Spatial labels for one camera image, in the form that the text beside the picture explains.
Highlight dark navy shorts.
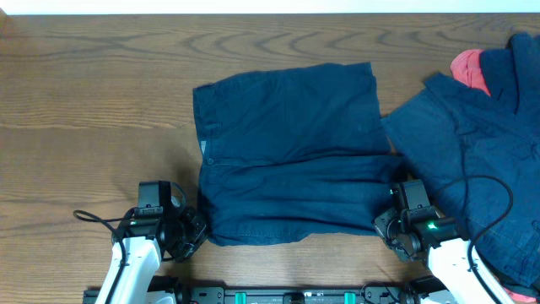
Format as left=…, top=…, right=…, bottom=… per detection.
left=192, top=62, right=402, bottom=246

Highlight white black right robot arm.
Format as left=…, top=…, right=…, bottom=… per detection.
left=373, top=207, right=513, bottom=304

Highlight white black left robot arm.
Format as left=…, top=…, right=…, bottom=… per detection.
left=94, top=206, right=208, bottom=304

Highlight dark navy clothes pile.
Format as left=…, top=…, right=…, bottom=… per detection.
left=382, top=33, right=539, bottom=296

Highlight red garment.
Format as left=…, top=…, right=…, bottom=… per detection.
left=450, top=49, right=491, bottom=96

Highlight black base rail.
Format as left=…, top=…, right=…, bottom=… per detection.
left=82, top=276, right=456, bottom=304

